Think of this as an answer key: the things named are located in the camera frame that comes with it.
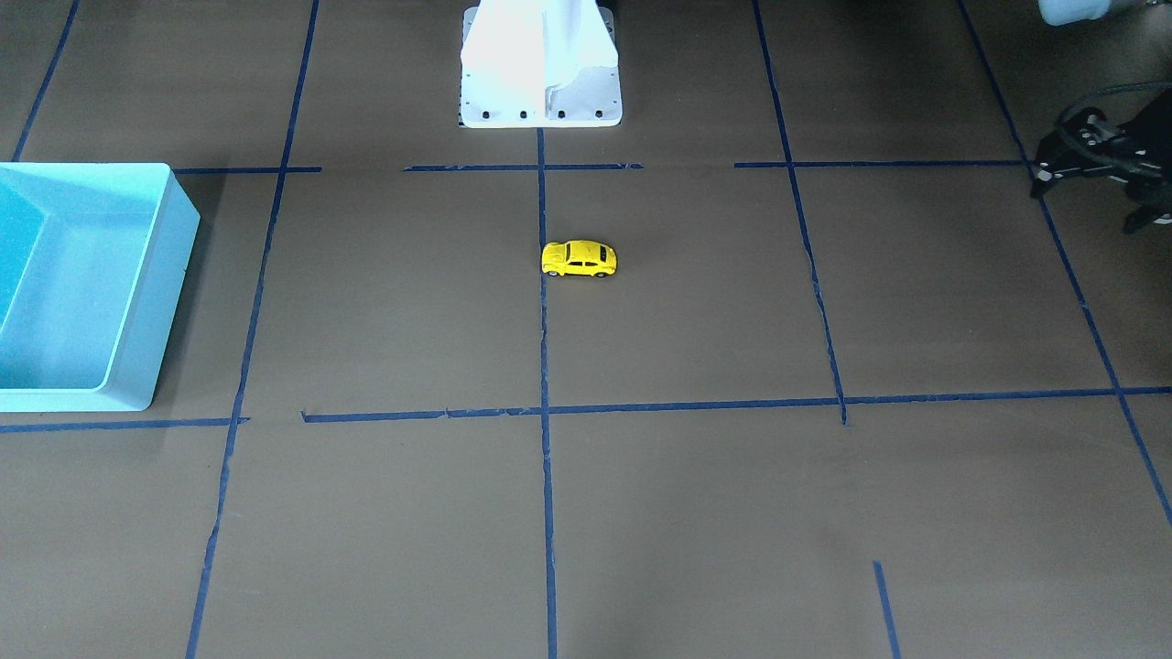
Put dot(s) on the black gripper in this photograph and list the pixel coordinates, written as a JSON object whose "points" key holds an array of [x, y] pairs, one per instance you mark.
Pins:
{"points": [[1146, 153]]}

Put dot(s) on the yellow beetle toy car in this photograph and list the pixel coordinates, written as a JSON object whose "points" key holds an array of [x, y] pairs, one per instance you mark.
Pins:
{"points": [[579, 258]]}

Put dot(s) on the teal plastic bin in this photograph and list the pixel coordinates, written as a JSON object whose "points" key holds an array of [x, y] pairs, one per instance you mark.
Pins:
{"points": [[93, 260]]}

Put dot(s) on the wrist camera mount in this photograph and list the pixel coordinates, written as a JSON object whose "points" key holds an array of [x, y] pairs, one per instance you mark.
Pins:
{"points": [[1088, 144]]}

